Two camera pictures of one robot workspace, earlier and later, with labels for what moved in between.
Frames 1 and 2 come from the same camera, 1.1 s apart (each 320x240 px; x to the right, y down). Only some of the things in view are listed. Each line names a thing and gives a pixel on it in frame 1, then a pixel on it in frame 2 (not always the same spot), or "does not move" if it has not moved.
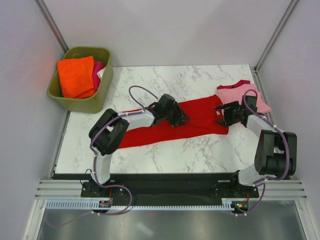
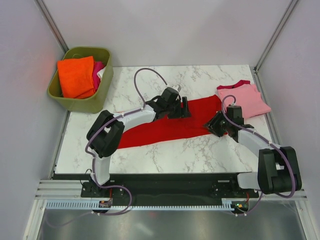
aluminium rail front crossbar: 70,190 does not move
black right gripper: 227,121 → 213,123
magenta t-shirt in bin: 98,65 does not move
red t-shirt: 202,119 does not move
